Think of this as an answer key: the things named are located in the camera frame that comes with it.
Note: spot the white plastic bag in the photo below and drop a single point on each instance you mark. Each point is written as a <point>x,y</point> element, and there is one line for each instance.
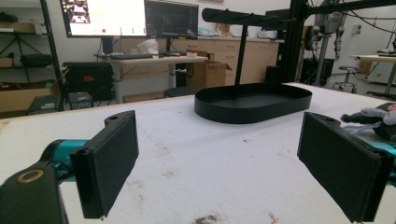
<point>148,46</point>

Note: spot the black round stool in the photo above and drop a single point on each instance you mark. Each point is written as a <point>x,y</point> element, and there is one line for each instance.
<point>182,91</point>

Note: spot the monitor with dark screen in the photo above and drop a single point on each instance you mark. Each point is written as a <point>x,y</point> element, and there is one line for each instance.
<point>171,18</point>

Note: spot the white desk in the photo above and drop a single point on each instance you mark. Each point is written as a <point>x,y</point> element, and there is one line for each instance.
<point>155,60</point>

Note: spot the black metal frame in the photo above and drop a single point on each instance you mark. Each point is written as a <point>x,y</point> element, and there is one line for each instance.
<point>294,43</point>

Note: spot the large flat cardboard box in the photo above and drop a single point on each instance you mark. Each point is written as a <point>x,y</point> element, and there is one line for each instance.
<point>25,98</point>

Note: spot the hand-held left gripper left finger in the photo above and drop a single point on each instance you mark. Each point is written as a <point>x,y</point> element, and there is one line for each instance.
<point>106,161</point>

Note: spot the grey robot on stand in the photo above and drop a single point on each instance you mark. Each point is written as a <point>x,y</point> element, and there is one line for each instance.
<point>330,25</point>

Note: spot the monitor with bright screen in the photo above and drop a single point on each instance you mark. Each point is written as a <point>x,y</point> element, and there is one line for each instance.
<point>109,17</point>

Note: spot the grey and black plush toy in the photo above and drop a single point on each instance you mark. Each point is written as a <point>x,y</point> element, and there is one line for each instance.
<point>378,116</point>

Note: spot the black metal shelf rack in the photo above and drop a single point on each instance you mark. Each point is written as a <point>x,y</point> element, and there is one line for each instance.
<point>51,43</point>

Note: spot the open cardboard box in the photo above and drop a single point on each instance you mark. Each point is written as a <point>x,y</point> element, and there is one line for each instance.
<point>207,74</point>

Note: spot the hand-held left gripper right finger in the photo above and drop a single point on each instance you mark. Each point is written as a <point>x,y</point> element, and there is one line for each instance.
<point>339,165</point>

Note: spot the black keyboard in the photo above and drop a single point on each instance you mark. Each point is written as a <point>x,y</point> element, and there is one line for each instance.
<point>130,56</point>

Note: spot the small black device box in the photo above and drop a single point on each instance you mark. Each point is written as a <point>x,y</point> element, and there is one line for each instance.
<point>43,105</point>
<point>80,99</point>

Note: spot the wooden cabinet row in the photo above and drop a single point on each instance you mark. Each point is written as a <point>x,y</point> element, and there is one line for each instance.
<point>258,59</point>

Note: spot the black equipment case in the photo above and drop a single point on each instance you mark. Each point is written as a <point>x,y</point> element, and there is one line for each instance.
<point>88,81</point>

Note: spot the light wooden table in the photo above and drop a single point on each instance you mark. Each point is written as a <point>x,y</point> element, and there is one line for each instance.
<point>373,58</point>

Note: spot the grey swivel stool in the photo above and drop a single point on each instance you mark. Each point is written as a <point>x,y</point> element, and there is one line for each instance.
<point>348,70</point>

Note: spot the black stand with oval tray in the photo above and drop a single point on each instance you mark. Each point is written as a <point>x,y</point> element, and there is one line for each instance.
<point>249,104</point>

